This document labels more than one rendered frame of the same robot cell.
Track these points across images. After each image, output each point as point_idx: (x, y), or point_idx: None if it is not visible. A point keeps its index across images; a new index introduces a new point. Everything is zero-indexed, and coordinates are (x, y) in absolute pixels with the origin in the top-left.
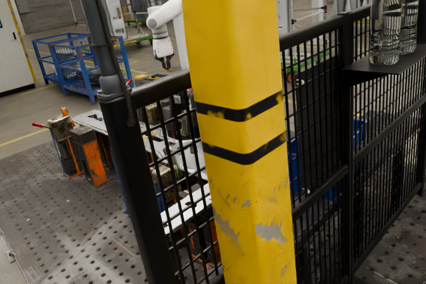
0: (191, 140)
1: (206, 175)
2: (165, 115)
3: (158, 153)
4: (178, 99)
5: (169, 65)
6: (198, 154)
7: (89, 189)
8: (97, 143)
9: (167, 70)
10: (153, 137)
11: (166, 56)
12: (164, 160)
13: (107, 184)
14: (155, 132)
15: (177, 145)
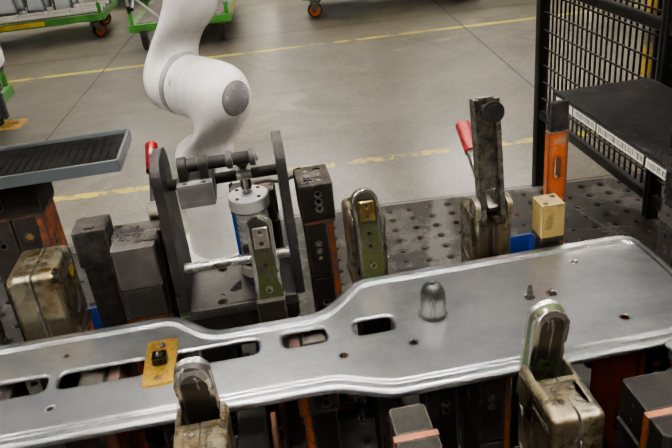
0: (350, 295)
1: (620, 340)
2: (131, 271)
3: (333, 381)
4: (213, 190)
5: (5, 108)
6: (461, 311)
7: None
8: None
9: (10, 127)
10: (179, 359)
11: None
12: (412, 385)
13: None
14: (173, 339)
15: (341, 328)
